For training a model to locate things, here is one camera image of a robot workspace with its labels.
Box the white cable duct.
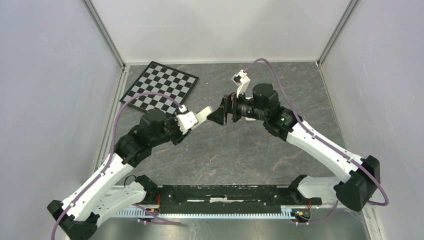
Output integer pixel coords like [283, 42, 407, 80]
[112, 206, 310, 220]

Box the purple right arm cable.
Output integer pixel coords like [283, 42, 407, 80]
[244, 58, 390, 207]

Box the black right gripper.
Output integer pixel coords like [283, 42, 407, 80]
[207, 87, 267, 126]

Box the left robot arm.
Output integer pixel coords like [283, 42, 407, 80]
[47, 105, 213, 240]

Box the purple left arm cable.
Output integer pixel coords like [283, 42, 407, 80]
[50, 92, 183, 240]

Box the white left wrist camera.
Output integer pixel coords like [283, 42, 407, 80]
[176, 104, 199, 135]

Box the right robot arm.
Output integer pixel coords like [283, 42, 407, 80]
[207, 83, 381, 212]

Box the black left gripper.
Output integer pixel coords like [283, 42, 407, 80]
[150, 111, 193, 147]

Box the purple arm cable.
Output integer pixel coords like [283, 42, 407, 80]
[50, 92, 183, 240]
[244, 58, 390, 207]

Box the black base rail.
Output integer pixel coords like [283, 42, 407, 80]
[141, 184, 323, 214]

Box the black white chessboard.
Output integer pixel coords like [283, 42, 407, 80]
[120, 61, 200, 114]

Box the white remote with dark buttons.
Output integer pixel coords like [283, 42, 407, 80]
[195, 106, 213, 127]

